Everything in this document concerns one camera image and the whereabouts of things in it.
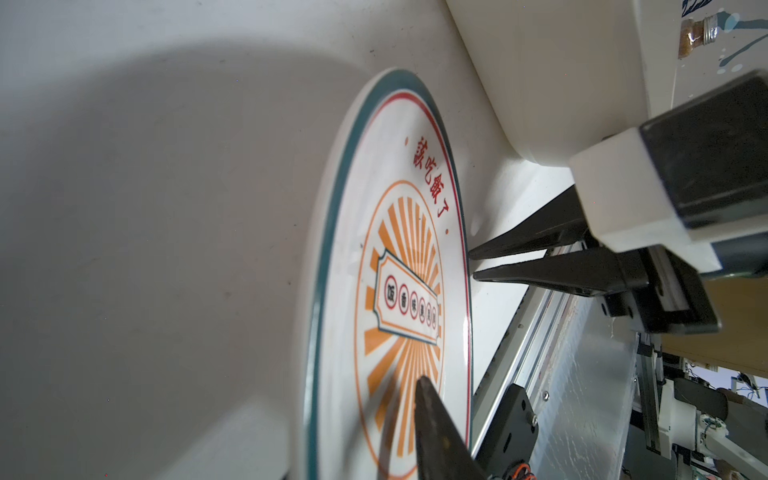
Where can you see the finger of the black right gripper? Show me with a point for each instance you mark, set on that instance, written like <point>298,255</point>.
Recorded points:
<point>589,273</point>
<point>560,222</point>

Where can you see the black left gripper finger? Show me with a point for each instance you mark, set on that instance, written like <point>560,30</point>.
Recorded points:
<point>440,451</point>

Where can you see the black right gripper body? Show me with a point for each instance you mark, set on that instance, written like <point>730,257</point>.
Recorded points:
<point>661,294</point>

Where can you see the orange sunburst plate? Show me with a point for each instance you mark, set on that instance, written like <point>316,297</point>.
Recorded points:
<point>384,298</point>

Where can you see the white plastic bin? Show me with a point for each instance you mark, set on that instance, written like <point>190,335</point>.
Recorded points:
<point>562,75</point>

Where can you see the glass spice jar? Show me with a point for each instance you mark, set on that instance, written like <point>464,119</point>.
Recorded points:
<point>694,34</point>

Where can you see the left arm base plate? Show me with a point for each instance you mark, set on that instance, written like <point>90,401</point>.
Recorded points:
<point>511,436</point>

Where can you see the aluminium rail front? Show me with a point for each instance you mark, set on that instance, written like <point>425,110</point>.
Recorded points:
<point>577,367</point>

